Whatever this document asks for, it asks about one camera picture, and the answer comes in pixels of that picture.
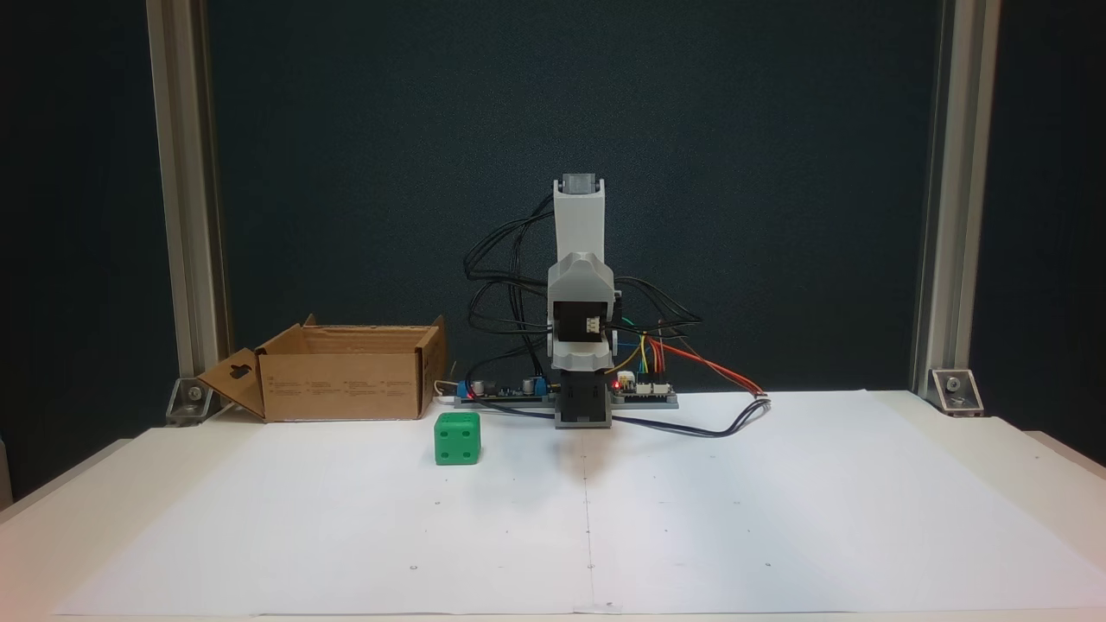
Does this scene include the brown cardboard box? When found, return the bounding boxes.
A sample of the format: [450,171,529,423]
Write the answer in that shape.
[197,314,448,423]

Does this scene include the metal corner bracket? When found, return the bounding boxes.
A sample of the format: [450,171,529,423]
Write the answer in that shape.
[929,368,985,416]
[165,376,215,427]

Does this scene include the red and orange wire pair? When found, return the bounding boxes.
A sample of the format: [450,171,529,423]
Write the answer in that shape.
[652,333,768,398]

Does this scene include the long black cable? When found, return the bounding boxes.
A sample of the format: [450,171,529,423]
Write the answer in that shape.
[471,394,772,439]

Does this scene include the yellow jumper wire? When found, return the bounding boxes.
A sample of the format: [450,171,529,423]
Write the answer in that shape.
[605,335,648,375]

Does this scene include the green die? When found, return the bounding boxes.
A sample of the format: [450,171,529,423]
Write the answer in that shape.
[433,411,482,467]

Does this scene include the aluminium frame post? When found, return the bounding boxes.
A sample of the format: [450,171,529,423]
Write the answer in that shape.
[145,0,232,381]
[910,0,1003,394]

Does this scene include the blue circuit board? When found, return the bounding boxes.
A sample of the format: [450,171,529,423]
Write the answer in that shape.
[455,371,555,408]

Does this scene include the circuit board with white connectors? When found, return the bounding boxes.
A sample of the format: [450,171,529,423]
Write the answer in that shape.
[610,370,679,409]

